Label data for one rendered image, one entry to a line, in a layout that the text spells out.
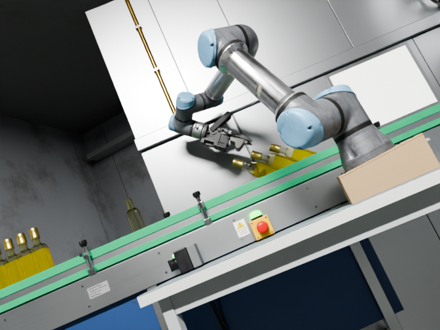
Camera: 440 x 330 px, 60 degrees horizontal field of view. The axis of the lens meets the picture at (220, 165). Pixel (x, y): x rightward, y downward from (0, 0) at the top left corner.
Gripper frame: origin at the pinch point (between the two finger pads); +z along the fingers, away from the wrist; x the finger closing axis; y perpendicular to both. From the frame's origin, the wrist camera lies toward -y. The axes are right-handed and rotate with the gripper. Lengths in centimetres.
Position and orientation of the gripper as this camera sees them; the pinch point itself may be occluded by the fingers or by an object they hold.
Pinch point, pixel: (249, 140)
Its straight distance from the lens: 164.7
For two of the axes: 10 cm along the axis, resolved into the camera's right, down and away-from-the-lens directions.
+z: 9.5, 2.9, -0.9
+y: -3.0, 9.4, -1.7
